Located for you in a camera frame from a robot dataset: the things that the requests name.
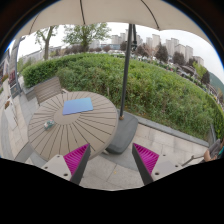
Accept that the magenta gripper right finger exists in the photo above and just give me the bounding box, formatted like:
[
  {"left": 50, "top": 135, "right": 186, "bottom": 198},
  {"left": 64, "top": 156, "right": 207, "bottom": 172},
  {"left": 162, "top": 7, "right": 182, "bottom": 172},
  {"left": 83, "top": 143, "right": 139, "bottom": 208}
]
[{"left": 132, "top": 143, "right": 181, "bottom": 185}]

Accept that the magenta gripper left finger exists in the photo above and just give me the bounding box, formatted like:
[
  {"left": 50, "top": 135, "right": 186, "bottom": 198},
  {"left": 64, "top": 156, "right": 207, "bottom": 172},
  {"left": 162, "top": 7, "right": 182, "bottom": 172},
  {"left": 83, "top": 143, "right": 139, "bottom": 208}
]
[{"left": 42, "top": 143, "right": 90, "bottom": 185}]

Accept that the small green mouse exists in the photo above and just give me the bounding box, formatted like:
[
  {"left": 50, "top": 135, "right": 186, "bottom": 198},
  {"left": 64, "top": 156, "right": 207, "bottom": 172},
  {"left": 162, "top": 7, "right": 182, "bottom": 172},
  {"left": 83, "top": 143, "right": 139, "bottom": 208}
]
[{"left": 44, "top": 120, "right": 55, "bottom": 130}]

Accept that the blue mouse pad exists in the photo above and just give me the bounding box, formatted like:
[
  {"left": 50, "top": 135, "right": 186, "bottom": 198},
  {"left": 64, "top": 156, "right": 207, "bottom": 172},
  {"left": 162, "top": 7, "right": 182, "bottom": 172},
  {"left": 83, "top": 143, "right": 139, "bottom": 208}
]
[{"left": 62, "top": 97, "right": 93, "bottom": 115}]

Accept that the round slatted patio table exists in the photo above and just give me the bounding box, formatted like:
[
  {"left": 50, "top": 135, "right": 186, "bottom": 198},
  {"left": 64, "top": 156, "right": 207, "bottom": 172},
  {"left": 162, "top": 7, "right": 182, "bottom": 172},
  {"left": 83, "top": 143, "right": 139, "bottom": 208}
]
[{"left": 28, "top": 91, "right": 118, "bottom": 161}]

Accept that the grey umbrella base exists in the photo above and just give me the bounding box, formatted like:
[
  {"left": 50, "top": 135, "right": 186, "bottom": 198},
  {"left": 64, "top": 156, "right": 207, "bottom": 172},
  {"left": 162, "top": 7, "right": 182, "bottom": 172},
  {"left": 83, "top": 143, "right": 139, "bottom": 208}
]
[{"left": 106, "top": 112, "right": 138, "bottom": 154}]

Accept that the person at right edge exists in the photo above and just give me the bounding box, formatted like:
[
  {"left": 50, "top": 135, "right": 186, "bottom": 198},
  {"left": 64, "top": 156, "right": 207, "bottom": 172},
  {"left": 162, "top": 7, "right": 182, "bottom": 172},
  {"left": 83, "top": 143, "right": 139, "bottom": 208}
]
[{"left": 204, "top": 137, "right": 224, "bottom": 162}]

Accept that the green hedge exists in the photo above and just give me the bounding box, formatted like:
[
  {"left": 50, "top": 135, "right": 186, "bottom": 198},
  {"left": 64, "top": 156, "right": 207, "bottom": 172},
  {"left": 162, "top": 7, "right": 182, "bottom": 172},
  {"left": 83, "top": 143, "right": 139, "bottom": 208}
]
[{"left": 22, "top": 54, "right": 224, "bottom": 139}]

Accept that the grey slatted patio chair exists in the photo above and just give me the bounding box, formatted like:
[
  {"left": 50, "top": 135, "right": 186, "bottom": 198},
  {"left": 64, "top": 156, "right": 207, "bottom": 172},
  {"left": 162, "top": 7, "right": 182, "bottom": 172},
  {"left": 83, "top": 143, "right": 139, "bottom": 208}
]
[{"left": 34, "top": 76, "right": 67, "bottom": 104}]

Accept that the dark umbrella pole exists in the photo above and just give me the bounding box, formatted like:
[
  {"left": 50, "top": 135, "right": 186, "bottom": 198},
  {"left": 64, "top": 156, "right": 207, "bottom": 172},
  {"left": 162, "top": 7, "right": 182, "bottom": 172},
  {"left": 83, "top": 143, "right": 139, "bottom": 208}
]
[{"left": 119, "top": 24, "right": 133, "bottom": 120}]

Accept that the beige patio umbrella canopy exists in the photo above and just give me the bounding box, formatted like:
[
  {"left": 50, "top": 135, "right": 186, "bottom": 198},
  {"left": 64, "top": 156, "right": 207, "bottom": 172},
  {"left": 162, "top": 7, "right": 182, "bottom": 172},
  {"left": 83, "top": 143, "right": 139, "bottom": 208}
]
[{"left": 16, "top": 0, "right": 211, "bottom": 44}]

